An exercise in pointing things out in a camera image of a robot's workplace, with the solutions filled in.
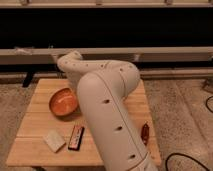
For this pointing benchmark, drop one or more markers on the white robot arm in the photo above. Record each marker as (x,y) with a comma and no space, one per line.
(100,91)

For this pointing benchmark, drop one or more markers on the white sponge block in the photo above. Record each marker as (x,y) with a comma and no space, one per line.
(54,140)

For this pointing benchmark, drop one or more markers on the orange ceramic bowl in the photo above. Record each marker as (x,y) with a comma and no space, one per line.
(63,102)

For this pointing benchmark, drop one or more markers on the black red candy bar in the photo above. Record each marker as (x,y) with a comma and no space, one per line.
(76,138)

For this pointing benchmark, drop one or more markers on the grey metal rail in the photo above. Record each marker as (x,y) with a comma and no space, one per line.
(18,56)

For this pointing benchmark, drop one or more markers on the wooden table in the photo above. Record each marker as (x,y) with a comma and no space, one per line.
(30,149)

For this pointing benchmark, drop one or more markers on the dark red small object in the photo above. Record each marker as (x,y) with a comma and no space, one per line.
(145,133)

